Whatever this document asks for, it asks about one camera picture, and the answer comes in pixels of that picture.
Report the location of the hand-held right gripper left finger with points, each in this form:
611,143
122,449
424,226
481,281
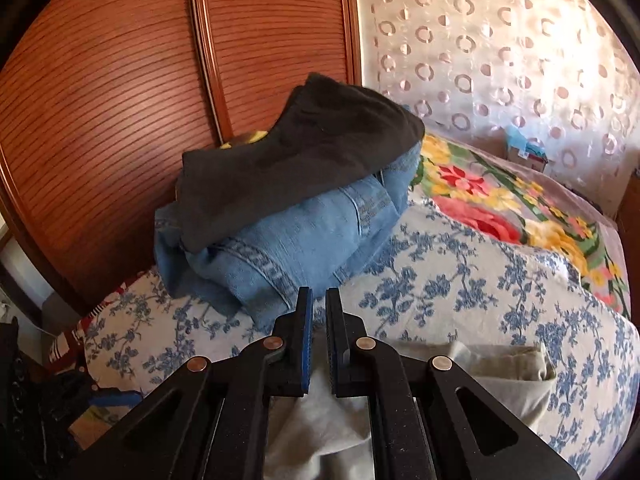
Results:
304,355

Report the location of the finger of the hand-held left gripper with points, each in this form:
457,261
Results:
115,400

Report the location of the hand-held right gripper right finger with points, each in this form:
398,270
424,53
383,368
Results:
334,355

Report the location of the light beige pants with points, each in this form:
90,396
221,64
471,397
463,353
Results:
320,435

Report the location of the red striped cloth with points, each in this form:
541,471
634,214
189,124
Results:
70,345

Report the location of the blue denim jeans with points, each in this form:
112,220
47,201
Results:
300,240

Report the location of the blue floral bedspread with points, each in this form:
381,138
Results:
450,280

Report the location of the colourful floral blanket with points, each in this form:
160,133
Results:
480,210

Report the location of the dark grey folded garment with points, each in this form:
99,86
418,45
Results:
310,145

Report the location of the yellow and black item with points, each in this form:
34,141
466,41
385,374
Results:
245,139

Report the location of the blue tissue box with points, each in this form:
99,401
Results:
525,152

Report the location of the white circle-patterned curtain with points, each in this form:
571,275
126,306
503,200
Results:
490,50

